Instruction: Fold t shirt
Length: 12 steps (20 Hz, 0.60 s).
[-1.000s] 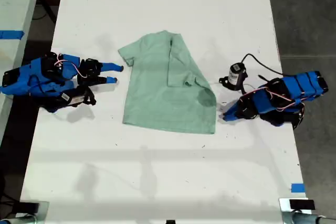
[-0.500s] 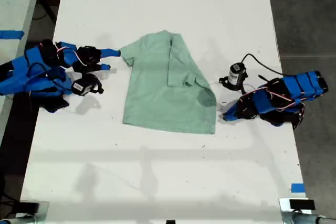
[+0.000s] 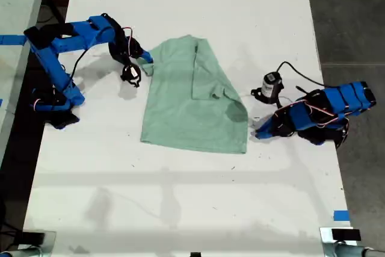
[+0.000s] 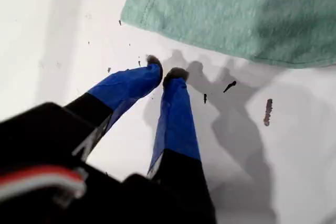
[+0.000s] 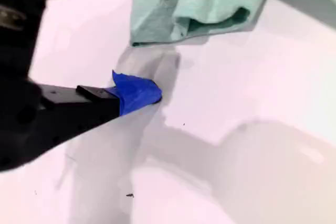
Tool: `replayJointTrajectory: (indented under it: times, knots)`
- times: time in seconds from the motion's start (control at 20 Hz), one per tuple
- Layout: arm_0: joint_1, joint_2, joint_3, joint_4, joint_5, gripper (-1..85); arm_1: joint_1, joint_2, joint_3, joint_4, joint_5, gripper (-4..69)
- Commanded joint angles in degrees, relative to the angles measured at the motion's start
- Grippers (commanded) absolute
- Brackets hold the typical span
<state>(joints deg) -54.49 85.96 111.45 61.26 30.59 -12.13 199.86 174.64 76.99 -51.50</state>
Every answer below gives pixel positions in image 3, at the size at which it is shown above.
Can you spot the short blue tape strip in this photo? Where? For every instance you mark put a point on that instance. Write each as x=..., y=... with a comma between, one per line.
x=341, y=215

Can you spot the pale green T-shirt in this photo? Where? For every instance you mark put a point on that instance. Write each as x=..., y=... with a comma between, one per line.
x=180, y=112

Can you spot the small black box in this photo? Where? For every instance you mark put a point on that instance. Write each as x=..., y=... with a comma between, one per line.
x=33, y=237
x=346, y=234

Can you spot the gripper's black camera box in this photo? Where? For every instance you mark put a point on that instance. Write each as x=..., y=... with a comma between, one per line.
x=130, y=73
x=270, y=87

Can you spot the long blue tape strip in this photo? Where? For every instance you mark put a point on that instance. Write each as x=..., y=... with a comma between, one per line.
x=12, y=39

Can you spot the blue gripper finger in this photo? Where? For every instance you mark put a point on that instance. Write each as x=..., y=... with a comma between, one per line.
x=146, y=56
x=273, y=119
x=147, y=69
x=264, y=136

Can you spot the metal table bracket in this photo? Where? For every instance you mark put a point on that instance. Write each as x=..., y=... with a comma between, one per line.
x=326, y=245

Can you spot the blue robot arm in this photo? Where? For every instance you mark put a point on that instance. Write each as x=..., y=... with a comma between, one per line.
x=346, y=97
x=54, y=67

